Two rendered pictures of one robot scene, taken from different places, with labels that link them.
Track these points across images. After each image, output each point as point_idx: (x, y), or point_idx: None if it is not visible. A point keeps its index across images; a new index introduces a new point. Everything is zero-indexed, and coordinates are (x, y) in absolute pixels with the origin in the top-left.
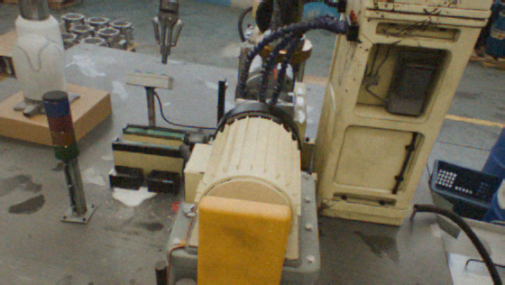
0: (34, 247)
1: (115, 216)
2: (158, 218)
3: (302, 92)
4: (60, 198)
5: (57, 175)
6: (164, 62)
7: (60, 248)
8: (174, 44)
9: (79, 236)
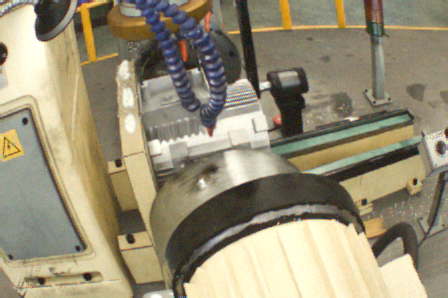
0: (371, 69)
1: (349, 105)
2: (308, 115)
3: (124, 120)
4: (406, 103)
5: (437, 120)
6: (444, 130)
7: (355, 73)
8: (447, 118)
9: (354, 82)
